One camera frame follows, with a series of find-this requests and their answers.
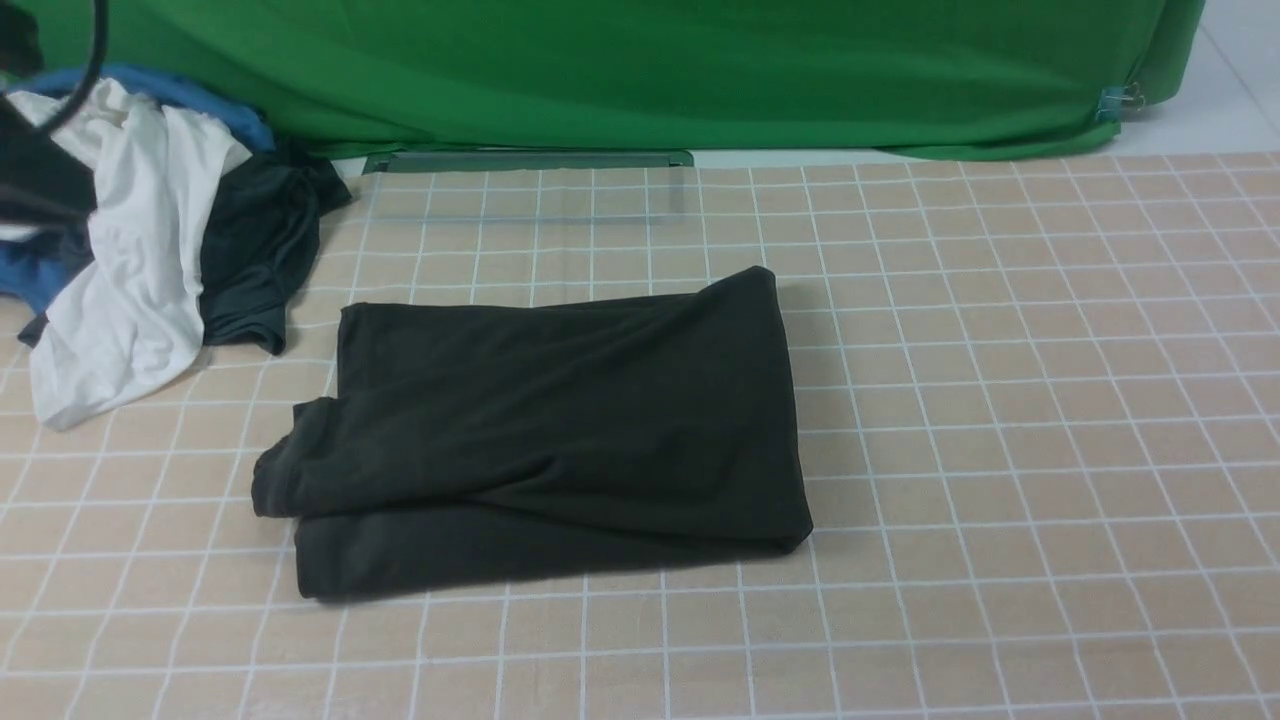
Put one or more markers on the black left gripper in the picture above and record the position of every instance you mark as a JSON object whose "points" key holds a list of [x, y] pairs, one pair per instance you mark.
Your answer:
{"points": [[41, 183]]}

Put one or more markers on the blue shirt in pile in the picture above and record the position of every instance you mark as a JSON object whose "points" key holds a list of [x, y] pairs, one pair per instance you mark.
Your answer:
{"points": [[190, 95]]}

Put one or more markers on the dark teal shirt in pile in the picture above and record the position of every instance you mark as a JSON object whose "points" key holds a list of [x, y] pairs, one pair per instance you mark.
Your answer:
{"points": [[260, 245]]}

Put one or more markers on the beige grid tablecloth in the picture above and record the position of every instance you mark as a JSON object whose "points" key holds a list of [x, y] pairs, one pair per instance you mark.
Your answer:
{"points": [[1038, 410]]}

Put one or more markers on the green backdrop cloth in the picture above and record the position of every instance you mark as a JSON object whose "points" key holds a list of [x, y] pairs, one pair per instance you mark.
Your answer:
{"points": [[935, 80]]}

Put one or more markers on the blue binder clip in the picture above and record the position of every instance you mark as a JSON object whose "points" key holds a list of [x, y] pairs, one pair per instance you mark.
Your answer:
{"points": [[1118, 102]]}

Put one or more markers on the gray metal bar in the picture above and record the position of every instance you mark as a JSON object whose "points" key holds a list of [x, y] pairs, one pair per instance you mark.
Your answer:
{"points": [[500, 160]]}

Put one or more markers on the white shirt in pile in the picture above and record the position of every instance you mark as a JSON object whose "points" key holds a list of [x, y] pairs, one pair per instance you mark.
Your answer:
{"points": [[129, 324]]}

